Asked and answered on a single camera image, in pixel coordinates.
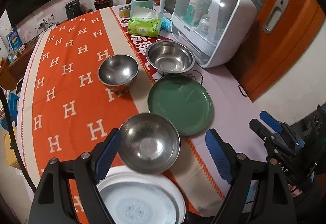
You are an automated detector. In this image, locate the wooden TV cabinet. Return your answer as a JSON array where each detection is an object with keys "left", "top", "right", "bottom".
[{"left": 0, "top": 36, "right": 37, "bottom": 91}]

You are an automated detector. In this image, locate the orange wooden sliding door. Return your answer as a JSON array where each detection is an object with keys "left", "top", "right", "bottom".
[{"left": 226, "top": 0, "right": 325, "bottom": 101}]

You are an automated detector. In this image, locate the small steel bowl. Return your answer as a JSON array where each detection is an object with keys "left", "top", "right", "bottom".
[{"left": 97, "top": 54, "right": 139, "bottom": 91}]

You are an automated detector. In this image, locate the black space heater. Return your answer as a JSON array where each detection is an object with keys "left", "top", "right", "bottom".
[{"left": 65, "top": 0, "right": 83, "bottom": 20}]

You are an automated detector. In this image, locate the blue framed picture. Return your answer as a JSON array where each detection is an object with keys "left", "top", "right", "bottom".
[{"left": 6, "top": 28, "right": 23, "bottom": 50}]

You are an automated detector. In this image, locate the silver door handle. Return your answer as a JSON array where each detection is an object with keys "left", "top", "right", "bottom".
[{"left": 263, "top": 0, "right": 289, "bottom": 35}]

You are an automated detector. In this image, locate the teal canister with lid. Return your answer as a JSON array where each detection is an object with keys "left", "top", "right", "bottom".
[{"left": 130, "top": 0, "right": 153, "bottom": 17}]

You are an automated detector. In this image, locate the green plate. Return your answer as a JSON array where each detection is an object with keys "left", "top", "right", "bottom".
[{"left": 148, "top": 75, "right": 214, "bottom": 136}]

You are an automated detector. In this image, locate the white plate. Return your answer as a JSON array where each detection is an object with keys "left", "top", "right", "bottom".
[{"left": 97, "top": 166, "right": 186, "bottom": 223}]

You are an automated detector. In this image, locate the white printed tablecloth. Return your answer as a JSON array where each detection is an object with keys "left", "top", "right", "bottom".
[{"left": 111, "top": 4, "right": 268, "bottom": 217}]

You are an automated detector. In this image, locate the round tin can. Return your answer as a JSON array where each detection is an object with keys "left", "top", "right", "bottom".
[{"left": 118, "top": 5, "right": 131, "bottom": 18}]

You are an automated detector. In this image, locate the green tissue pack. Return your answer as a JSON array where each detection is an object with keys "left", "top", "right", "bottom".
[{"left": 127, "top": 6, "right": 162, "bottom": 38}]

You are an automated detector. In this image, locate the black cable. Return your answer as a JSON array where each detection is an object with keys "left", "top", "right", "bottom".
[{"left": 0, "top": 86, "right": 38, "bottom": 193}]

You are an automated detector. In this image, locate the blue wipes pack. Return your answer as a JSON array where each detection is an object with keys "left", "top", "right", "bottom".
[{"left": 161, "top": 15, "right": 172, "bottom": 33}]

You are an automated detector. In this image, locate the white bottle sterilizer appliance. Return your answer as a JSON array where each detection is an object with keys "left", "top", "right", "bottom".
[{"left": 171, "top": 0, "right": 257, "bottom": 68}]

